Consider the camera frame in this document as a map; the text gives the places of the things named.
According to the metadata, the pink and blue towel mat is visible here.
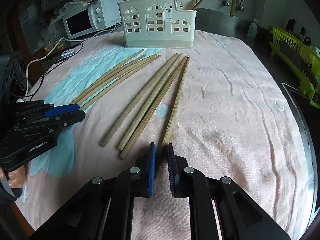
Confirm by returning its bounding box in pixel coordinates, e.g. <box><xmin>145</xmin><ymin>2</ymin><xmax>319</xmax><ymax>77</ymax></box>
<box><xmin>16</xmin><ymin>31</ymin><xmax>312</xmax><ymax>239</ymax></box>

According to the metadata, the wooden chopstick four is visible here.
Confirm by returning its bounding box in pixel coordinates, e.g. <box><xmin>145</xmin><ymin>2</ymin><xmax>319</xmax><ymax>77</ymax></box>
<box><xmin>80</xmin><ymin>54</ymin><xmax>161</xmax><ymax>110</ymax></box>

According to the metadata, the small white round-button device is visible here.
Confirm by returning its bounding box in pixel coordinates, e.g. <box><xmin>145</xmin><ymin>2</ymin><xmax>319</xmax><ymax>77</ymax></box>
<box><xmin>61</xmin><ymin>49</ymin><xmax>75</xmax><ymax>59</ymax></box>

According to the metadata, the white microwave oven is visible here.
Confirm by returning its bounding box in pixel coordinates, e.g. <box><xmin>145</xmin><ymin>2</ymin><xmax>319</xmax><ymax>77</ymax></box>
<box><xmin>62</xmin><ymin>0</ymin><xmax>123</xmax><ymax>40</ymax></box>

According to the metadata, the teal soap dispenser bottle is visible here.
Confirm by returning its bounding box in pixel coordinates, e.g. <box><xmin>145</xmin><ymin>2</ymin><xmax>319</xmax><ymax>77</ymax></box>
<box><xmin>247</xmin><ymin>18</ymin><xmax>259</xmax><ymax>38</ymax></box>

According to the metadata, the wooden chopstick seven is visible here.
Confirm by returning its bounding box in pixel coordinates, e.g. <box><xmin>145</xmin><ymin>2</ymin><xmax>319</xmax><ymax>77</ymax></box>
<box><xmin>120</xmin><ymin>55</ymin><xmax>187</xmax><ymax>160</ymax></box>

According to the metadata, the cream box on microwave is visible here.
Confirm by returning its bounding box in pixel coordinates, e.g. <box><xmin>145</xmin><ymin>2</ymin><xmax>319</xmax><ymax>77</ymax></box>
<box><xmin>63</xmin><ymin>0</ymin><xmax>97</xmax><ymax>9</ymax></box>

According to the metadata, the plastic bag with food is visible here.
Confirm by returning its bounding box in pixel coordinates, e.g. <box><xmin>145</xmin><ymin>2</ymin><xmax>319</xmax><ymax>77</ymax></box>
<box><xmin>41</xmin><ymin>9</ymin><xmax>66</xmax><ymax>53</ymax></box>

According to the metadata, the wooden chopstick five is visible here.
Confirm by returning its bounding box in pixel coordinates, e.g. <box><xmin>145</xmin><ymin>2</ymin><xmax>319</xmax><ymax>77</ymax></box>
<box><xmin>100</xmin><ymin>53</ymin><xmax>178</xmax><ymax>147</ymax></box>

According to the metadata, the wooden chopstick eight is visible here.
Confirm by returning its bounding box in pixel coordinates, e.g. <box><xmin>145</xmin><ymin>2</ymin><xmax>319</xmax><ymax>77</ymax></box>
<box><xmin>156</xmin><ymin>56</ymin><xmax>190</xmax><ymax>175</ymax></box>

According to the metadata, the lime green dish rack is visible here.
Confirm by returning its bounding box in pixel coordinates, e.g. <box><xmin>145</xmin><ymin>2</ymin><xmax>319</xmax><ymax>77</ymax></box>
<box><xmin>270</xmin><ymin>25</ymin><xmax>319</xmax><ymax>108</ymax></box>

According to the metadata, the person's left hand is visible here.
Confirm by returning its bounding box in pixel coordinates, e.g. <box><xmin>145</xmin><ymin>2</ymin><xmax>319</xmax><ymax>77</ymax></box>
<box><xmin>8</xmin><ymin>165</ymin><xmax>26</xmax><ymax>189</ymax></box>

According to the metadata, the black cable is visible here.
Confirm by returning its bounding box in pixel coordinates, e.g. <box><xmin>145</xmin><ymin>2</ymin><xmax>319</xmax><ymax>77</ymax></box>
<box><xmin>2</xmin><ymin>43</ymin><xmax>85</xmax><ymax>100</ymax></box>

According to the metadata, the wooden chopstick three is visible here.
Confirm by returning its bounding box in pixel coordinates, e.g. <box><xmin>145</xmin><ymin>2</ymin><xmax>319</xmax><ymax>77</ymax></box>
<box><xmin>77</xmin><ymin>54</ymin><xmax>156</xmax><ymax>105</ymax></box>

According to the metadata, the wooden chopstick two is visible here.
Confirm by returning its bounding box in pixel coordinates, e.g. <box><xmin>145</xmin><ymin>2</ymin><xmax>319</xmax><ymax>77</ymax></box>
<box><xmin>71</xmin><ymin>49</ymin><xmax>144</xmax><ymax>104</ymax></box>

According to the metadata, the cream plastic utensil holder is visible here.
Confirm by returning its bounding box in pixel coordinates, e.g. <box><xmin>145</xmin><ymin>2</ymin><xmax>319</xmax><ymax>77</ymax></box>
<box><xmin>118</xmin><ymin>0</ymin><xmax>196</xmax><ymax>48</ymax></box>

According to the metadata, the wooden chopstick six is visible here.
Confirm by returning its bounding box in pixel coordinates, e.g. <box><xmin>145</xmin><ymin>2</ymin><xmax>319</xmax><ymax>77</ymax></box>
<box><xmin>117</xmin><ymin>53</ymin><xmax>183</xmax><ymax>151</ymax></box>

